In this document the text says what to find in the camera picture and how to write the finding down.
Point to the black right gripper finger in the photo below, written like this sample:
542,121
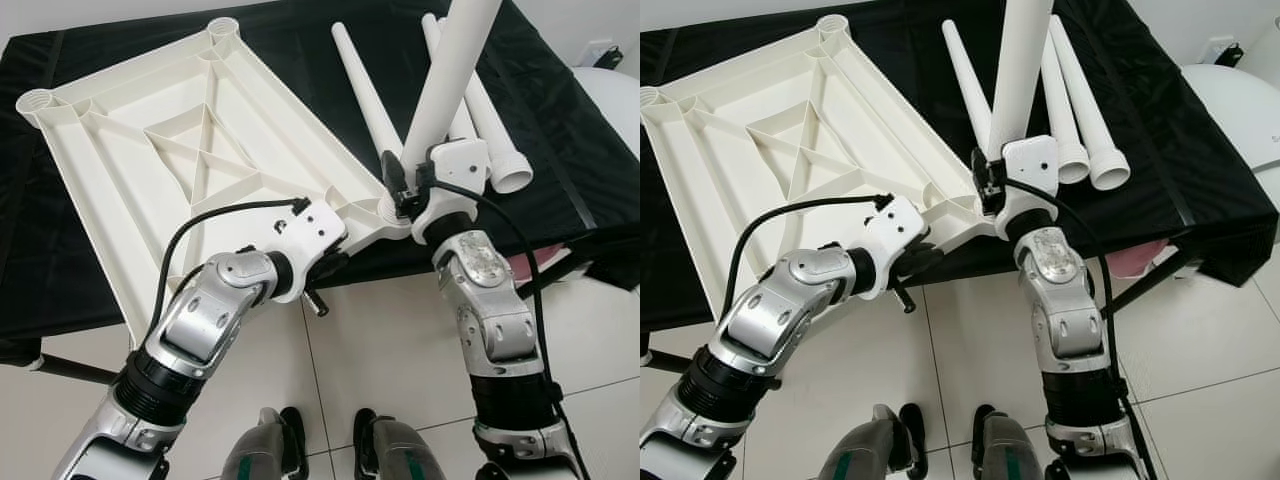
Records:
395,175
981,170

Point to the grey robot right leg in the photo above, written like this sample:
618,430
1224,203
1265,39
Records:
1010,450
400,452

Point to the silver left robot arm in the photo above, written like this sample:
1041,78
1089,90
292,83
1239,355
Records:
200,310
770,320

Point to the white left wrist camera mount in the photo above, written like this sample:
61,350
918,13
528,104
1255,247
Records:
895,228
315,232

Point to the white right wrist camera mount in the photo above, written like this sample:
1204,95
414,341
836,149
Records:
460,160
1030,160

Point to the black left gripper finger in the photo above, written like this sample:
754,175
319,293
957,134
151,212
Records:
922,260
336,264

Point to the black tablecloth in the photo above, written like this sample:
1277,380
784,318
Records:
40,250
1180,200

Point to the white round appliance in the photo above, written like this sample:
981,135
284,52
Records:
610,105
1235,110

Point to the white plastic table top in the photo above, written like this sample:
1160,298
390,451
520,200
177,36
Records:
760,120
150,120

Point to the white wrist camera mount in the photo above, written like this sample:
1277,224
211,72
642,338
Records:
895,228
460,160
315,232
1030,160

